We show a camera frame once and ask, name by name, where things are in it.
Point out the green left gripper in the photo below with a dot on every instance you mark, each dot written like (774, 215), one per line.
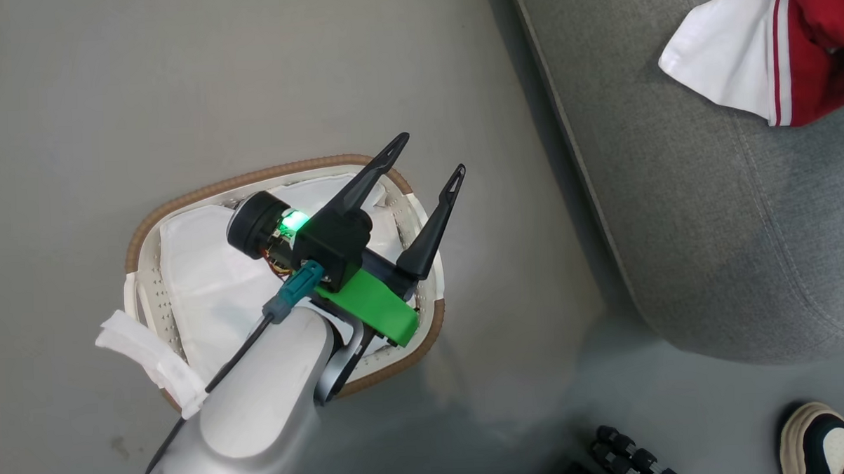
(372, 305)

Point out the red and white garment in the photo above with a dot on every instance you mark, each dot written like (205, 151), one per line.
(724, 51)

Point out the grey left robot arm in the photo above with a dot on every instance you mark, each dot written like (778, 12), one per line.
(259, 404)

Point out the grey fabric sofa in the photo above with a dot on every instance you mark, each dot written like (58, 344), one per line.
(709, 220)

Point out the white laundry basket brown rim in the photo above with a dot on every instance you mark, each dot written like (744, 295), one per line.
(251, 178)

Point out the white cloth garment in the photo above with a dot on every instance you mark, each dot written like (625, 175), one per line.
(205, 272)

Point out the black and white shoe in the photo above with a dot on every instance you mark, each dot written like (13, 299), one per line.
(819, 444)

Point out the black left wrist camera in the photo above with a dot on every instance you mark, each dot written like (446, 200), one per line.
(331, 247)

